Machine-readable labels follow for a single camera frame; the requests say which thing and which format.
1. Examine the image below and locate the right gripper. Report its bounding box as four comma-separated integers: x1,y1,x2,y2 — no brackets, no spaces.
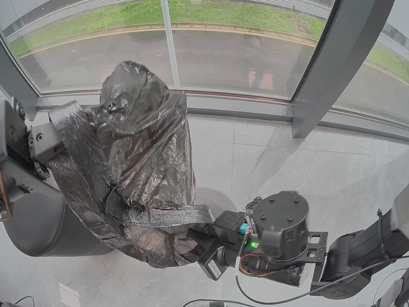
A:
197,243,266,281

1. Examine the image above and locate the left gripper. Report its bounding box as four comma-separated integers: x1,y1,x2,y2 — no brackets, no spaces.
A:
0,100,66,181

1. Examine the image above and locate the black plastic bag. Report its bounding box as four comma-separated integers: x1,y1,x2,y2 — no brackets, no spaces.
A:
48,60,218,269

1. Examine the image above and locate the white trash bin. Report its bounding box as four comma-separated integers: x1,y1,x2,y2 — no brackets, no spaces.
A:
194,187,239,218

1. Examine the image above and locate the crumpled black plastic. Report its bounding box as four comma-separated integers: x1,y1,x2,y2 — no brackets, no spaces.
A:
245,195,264,233

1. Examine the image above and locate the dark grey round chair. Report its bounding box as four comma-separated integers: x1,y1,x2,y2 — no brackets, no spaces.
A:
0,184,114,258

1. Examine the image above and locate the window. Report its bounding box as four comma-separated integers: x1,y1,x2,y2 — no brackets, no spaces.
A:
0,0,409,146

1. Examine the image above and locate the black cable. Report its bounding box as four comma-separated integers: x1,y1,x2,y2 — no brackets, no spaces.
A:
236,256,409,303
182,299,244,307

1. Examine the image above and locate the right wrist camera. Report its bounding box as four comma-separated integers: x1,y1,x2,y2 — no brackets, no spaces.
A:
213,210,250,245

